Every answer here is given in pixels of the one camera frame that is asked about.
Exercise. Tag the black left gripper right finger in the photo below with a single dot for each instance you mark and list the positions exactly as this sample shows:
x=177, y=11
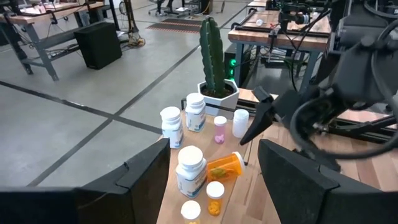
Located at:
x=311, y=199

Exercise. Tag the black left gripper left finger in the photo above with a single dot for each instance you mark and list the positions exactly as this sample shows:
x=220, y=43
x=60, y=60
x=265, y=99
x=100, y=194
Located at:
x=143, y=186

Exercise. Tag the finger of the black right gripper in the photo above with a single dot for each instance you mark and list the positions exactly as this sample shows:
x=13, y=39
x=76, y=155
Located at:
x=317, y=159
x=261, y=121

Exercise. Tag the plain white slim bottle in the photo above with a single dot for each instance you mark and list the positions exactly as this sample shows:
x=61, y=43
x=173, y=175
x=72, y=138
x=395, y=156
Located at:
x=240, y=124

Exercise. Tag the pink vial white cap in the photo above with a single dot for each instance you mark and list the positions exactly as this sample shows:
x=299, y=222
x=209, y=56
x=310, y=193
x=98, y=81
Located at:
x=220, y=130

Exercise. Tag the white melatonin bottle blue label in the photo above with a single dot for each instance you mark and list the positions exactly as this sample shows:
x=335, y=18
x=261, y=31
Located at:
x=195, y=116
x=190, y=177
x=171, y=130

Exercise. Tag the yellow vial white cap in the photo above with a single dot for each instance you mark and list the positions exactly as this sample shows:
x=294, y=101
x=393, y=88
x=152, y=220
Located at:
x=190, y=210
x=215, y=199

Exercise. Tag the large amber pill bottle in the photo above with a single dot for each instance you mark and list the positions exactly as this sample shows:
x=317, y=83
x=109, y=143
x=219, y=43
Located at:
x=224, y=169

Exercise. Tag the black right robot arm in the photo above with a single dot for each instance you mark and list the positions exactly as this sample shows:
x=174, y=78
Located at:
x=357, y=25

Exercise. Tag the white planter pot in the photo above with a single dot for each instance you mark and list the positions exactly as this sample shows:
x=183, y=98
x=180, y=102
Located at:
x=224, y=102

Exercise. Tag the computer tower green lights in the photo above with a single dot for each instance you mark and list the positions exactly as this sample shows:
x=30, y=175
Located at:
x=233, y=62

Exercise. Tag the green cactus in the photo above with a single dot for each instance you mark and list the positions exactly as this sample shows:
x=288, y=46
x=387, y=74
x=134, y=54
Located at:
x=213, y=56

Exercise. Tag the wooden workbench grey legs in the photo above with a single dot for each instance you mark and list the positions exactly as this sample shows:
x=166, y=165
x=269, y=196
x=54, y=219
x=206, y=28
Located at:
x=280, y=40
x=40, y=49

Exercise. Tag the black robot on workbench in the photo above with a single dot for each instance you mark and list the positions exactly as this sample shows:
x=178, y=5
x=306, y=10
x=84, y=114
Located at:
x=290, y=14

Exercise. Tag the striped floor mat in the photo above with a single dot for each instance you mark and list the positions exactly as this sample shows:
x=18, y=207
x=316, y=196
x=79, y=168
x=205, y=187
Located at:
x=177, y=26

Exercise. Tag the black cabinet box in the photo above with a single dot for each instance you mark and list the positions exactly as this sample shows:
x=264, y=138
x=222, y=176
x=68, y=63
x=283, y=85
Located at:
x=98, y=46

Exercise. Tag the wooden shelf black frame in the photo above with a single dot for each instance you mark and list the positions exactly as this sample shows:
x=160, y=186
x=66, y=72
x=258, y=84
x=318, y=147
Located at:
x=199, y=138

